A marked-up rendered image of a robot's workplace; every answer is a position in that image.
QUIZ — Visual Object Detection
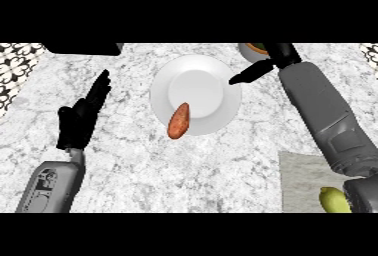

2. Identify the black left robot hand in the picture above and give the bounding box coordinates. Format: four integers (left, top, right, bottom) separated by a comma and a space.
54, 69, 112, 151

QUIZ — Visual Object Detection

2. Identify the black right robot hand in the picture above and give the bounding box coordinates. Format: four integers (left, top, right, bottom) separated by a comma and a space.
227, 43, 302, 86

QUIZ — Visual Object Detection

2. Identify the white round plate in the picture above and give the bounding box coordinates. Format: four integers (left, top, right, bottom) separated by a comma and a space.
149, 54, 243, 137

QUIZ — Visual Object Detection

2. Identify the orange sweet potato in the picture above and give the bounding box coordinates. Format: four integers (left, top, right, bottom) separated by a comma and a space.
167, 102, 192, 140

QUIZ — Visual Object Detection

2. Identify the grey placemat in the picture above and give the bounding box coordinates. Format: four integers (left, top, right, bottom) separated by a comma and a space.
277, 151, 363, 214

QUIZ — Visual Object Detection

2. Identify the grey bowl with orange contents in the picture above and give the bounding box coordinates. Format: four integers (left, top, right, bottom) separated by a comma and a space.
238, 43, 271, 64

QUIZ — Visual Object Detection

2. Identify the black appliance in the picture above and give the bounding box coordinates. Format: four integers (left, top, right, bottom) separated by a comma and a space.
41, 43, 125, 57

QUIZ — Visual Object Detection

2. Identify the yellow-green squash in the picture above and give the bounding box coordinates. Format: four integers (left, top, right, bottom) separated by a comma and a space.
317, 186, 353, 214

